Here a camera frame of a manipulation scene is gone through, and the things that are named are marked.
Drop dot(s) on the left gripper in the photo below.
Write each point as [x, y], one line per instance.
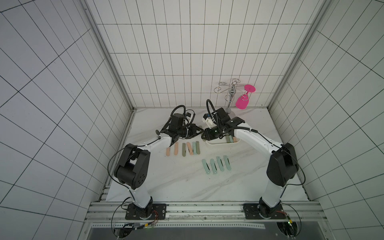
[194, 128]

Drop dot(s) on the olive folding fruit knife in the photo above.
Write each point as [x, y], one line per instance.
[198, 147]

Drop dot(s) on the mint folding fruit knife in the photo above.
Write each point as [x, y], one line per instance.
[227, 162]

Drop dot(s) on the white plastic storage box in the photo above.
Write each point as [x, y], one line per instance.
[219, 142]

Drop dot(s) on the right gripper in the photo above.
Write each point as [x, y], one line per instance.
[212, 132]

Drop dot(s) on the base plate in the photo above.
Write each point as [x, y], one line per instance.
[255, 211]
[145, 211]

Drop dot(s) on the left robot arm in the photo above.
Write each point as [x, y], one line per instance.
[132, 167]

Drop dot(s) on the aluminium mounting rail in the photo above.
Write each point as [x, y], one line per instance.
[204, 212]

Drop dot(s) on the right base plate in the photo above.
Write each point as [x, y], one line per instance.
[255, 211]

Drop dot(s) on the pink wine glass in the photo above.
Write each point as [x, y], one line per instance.
[244, 99]

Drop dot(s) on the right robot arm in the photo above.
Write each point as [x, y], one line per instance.
[282, 166]

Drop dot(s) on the pink folding fruit knife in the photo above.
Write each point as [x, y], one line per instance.
[190, 148]

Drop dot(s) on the left base plate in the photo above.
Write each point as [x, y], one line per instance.
[145, 211]

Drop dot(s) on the chrome glass holder stand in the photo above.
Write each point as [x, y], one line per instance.
[231, 89]

